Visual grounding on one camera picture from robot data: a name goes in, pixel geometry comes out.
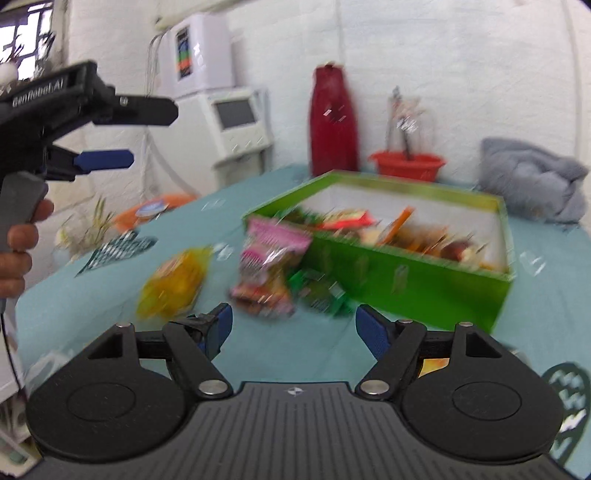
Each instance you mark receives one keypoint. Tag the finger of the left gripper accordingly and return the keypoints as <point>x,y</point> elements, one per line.
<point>102,160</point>

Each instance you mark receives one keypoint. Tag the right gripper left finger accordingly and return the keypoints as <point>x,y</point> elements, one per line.
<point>188,347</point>

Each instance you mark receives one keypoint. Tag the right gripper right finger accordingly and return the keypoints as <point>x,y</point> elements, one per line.
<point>400,348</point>

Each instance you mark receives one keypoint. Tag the orange brown snack bag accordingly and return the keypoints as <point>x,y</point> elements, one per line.
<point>434,241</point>

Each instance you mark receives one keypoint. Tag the pink snack bag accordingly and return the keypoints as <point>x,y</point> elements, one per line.
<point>272,250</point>

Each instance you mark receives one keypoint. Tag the green snack bag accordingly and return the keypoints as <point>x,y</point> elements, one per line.
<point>320,292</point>

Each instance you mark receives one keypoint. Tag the red snack bag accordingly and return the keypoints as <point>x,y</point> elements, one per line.
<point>348,219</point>

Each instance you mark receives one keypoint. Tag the left hand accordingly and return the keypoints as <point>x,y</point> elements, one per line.
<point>17,262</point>

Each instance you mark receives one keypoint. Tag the yellow transparent snack bag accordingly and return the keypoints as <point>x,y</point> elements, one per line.
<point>173,288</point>

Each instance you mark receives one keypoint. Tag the green cardboard box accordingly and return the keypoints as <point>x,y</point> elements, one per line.
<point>435,291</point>

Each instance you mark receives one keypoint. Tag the white machine with screen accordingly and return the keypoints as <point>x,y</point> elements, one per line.
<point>221,137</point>

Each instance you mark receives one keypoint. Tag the white water purifier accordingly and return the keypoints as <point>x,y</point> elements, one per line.
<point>195,55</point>

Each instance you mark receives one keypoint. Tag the red plastic basin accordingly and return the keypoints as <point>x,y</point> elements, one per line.
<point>422,167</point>

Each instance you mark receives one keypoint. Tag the red thermos jug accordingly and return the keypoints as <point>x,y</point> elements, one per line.
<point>334,139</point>

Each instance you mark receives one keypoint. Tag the grey fluffy blanket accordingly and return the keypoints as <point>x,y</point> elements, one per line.
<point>535,183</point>

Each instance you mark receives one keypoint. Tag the glass pitcher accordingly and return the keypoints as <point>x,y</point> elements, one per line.
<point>411,128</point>

